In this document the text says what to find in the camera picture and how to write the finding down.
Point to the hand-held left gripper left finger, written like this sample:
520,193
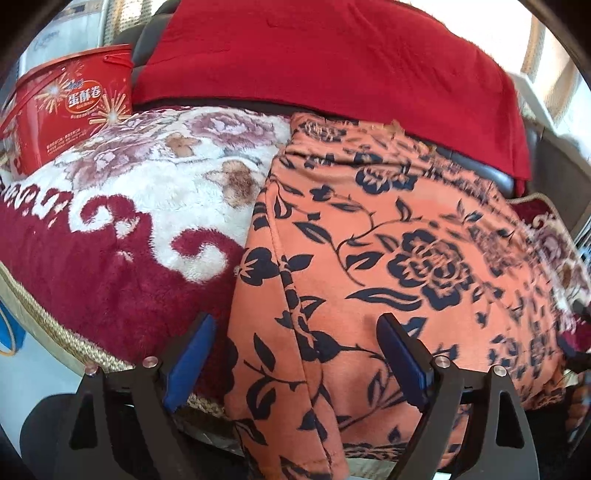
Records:
190,360

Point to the red gift box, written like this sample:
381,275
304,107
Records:
69,110

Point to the beige curtain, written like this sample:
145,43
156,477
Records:
549,69

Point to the red blanket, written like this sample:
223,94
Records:
332,60

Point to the black leather sofa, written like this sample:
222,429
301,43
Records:
485,166

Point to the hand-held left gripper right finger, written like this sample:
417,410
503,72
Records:
406,364

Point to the maroon and white floral blanket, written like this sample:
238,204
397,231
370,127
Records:
115,221

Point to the orange floral pants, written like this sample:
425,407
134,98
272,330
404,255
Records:
369,258

